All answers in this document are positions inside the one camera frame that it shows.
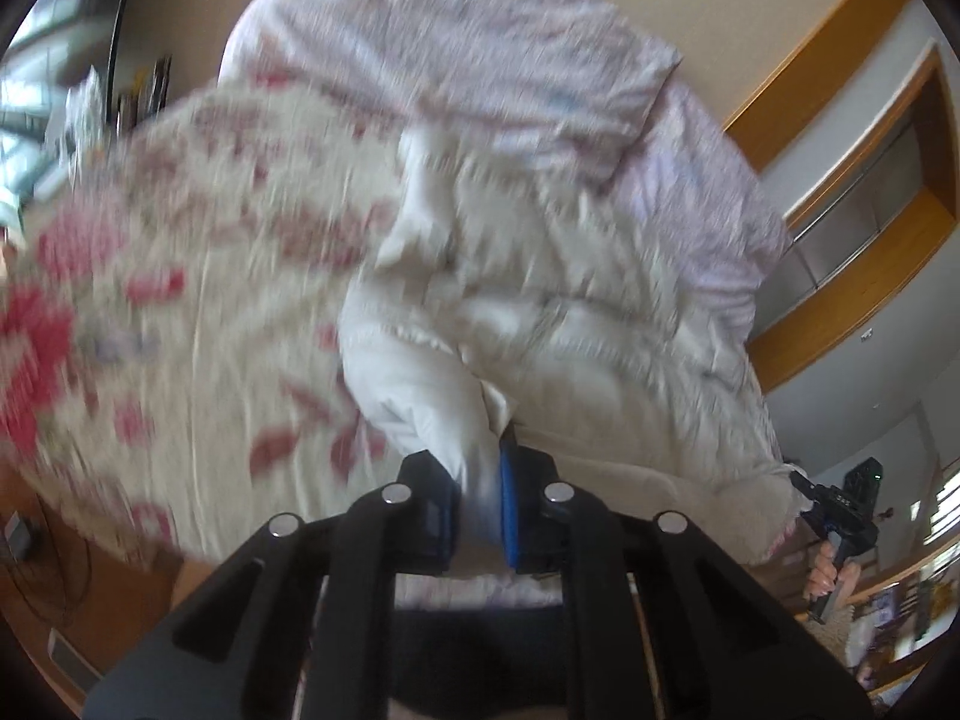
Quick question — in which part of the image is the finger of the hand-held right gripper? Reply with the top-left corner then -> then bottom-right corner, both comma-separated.
789,467 -> 824,523

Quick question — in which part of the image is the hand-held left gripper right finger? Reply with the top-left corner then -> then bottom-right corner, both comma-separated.
495,435 -> 875,720

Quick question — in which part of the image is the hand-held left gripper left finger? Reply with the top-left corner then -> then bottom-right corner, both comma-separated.
82,451 -> 462,720

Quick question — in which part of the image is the cream puffer jacket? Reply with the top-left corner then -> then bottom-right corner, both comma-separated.
337,126 -> 797,610

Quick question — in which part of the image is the person's right hand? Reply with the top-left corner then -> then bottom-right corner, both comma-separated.
808,540 -> 860,605

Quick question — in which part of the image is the floral bed sheet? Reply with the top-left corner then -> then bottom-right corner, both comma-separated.
0,81 -> 421,565

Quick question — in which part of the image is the lilac patterned duvet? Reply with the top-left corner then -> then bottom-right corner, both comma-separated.
217,0 -> 790,335

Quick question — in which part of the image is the row of books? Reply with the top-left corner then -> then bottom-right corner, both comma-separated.
112,52 -> 175,137

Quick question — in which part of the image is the window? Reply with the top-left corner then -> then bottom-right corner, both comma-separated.
0,0 -> 145,241

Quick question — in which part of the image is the wooden wall niche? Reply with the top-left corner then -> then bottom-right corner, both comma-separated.
748,37 -> 960,395

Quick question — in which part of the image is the wooden door frame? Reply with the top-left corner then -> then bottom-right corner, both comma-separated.
721,0 -> 932,175

